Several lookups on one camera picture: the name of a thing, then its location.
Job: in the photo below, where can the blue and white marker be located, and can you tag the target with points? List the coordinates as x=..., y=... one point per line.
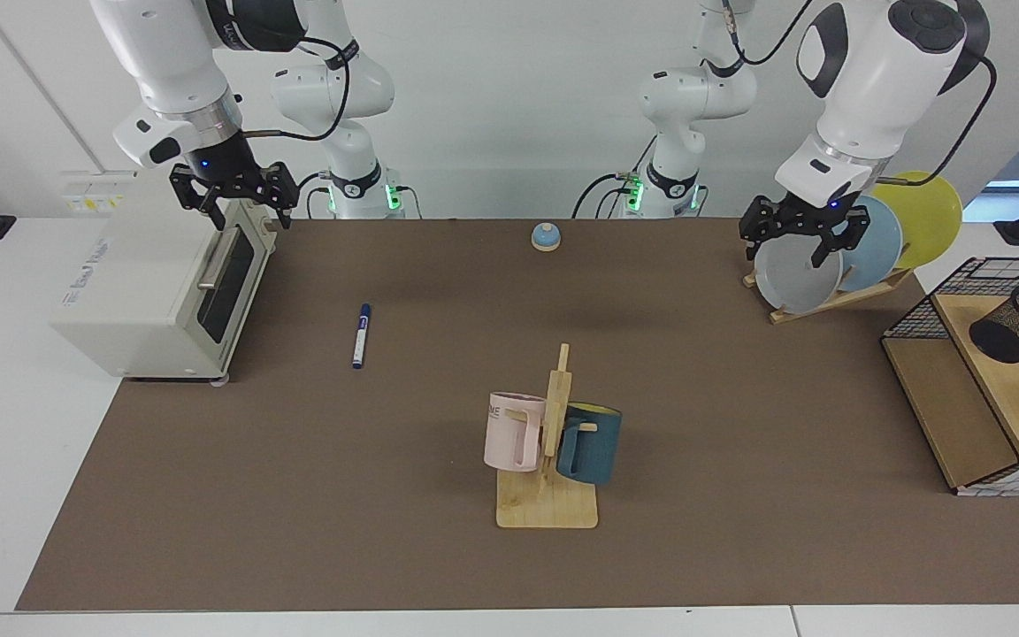
x=361, y=341

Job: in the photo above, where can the grey plate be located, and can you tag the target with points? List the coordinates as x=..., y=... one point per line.
x=792, y=283

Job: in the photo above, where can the light blue plate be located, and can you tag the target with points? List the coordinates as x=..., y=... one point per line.
x=872, y=257

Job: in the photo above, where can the wooden plate rack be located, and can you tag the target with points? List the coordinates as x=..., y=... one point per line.
x=828, y=303

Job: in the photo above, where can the pale toaster oven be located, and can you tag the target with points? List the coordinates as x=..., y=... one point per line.
x=138, y=283

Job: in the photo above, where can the yellow plate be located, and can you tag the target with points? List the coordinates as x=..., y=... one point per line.
x=925, y=221

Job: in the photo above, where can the white outlet box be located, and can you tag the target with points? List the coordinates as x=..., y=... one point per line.
x=94, y=195

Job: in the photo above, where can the small blue round thing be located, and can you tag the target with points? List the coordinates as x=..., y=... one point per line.
x=546, y=237

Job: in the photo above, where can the teal cup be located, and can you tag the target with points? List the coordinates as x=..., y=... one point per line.
x=598, y=447

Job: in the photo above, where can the brown table cloth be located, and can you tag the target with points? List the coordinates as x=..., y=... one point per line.
x=386, y=487

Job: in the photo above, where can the pink cup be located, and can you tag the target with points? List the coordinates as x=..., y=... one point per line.
x=509, y=433

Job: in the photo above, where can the wooden cup stand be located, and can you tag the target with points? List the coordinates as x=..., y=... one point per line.
x=554, y=504

